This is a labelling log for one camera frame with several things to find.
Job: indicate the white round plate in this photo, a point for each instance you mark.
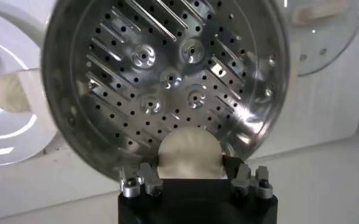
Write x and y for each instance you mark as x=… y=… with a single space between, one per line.
x=11 y=146

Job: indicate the perforated steel steamer basket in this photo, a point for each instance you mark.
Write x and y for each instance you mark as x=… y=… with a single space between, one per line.
x=167 y=45

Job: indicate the white steamed baozi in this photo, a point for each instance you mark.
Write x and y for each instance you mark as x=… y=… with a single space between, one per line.
x=191 y=152
x=8 y=92

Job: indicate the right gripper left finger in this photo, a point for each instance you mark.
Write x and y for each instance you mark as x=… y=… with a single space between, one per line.
x=150 y=181

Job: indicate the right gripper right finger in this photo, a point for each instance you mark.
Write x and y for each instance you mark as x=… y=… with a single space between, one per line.
x=243 y=181

